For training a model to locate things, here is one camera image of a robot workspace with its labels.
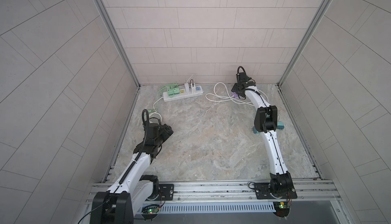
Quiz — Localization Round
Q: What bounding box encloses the aluminium mounting rail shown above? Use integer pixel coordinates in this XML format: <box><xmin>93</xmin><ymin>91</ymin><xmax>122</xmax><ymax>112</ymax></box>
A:
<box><xmin>85</xmin><ymin>179</ymin><xmax>337</xmax><ymax>214</ymax></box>

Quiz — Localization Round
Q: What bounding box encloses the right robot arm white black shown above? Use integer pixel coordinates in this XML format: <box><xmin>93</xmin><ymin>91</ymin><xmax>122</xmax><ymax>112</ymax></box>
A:
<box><xmin>232</xmin><ymin>66</ymin><xmax>297</xmax><ymax>200</ymax></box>

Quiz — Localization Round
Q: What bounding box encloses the circuit board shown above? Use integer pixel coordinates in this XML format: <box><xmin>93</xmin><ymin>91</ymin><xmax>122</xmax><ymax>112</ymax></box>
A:
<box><xmin>273</xmin><ymin>202</ymin><xmax>291</xmax><ymax>219</ymax></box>
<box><xmin>142</xmin><ymin>204</ymin><xmax>160</xmax><ymax>214</ymax></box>

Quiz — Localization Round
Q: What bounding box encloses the white power strip cord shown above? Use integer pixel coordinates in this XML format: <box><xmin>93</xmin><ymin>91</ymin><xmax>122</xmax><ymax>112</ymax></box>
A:
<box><xmin>148</xmin><ymin>97</ymin><xmax>166</xmax><ymax>121</ymax></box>

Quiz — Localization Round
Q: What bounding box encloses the right circuit board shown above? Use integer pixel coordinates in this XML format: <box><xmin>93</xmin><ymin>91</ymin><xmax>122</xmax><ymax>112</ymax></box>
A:
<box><xmin>273</xmin><ymin>202</ymin><xmax>291</xmax><ymax>219</ymax></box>

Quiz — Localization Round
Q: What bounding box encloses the white purple strip cord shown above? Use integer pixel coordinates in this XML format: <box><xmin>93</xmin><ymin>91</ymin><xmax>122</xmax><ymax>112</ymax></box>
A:
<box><xmin>205</xmin><ymin>82</ymin><xmax>269</xmax><ymax>106</ymax></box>

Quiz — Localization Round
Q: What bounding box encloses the white multicolour power strip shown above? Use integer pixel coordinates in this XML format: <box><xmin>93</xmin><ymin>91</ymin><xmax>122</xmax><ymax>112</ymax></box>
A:
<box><xmin>163</xmin><ymin>85</ymin><xmax>204</xmax><ymax>102</ymax></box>

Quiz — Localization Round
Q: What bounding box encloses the green charger plug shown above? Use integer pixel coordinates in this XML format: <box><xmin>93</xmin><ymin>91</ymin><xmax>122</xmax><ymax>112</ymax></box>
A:
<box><xmin>173</xmin><ymin>87</ymin><xmax>180</xmax><ymax>95</ymax></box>
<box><xmin>167</xmin><ymin>88</ymin><xmax>174</xmax><ymax>96</ymax></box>

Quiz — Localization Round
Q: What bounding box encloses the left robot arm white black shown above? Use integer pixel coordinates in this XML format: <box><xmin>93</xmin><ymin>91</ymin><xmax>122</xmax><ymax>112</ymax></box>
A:
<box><xmin>79</xmin><ymin>122</ymin><xmax>174</xmax><ymax>224</ymax></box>

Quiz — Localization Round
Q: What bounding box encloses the left circuit board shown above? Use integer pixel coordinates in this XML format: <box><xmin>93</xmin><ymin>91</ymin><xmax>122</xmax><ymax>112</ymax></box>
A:
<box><xmin>142</xmin><ymin>204</ymin><xmax>160</xmax><ymax>214</ymax></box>

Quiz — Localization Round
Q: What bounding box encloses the white charger with black cable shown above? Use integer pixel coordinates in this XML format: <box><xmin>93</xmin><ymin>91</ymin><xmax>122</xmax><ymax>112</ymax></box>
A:
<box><xmin>190</xmin><ymin>84</ymin><xmax>197</xmax><ymax>93</ymax></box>

